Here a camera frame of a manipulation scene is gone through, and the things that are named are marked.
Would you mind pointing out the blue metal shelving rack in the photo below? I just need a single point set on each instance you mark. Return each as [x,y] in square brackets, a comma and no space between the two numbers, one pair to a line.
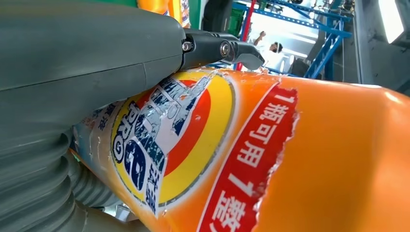
[325,51]

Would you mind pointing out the orange detergent bottle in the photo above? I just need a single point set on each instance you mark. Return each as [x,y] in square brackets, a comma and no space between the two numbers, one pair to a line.
[320,144]
[153,6]

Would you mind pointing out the green plastic crate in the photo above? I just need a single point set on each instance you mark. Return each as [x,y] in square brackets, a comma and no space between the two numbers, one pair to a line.
[237,22]

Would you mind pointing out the black carrying case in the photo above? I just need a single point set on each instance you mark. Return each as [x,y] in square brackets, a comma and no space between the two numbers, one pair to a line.
[217,16]

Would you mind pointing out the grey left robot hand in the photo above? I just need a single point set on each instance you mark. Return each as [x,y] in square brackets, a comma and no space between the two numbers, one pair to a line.
[80,48]

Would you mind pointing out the red metal beam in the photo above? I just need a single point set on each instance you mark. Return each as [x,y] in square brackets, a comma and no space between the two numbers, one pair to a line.
[249,22]

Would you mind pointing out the person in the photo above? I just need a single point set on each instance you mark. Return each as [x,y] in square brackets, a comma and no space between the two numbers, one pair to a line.
[275,48]

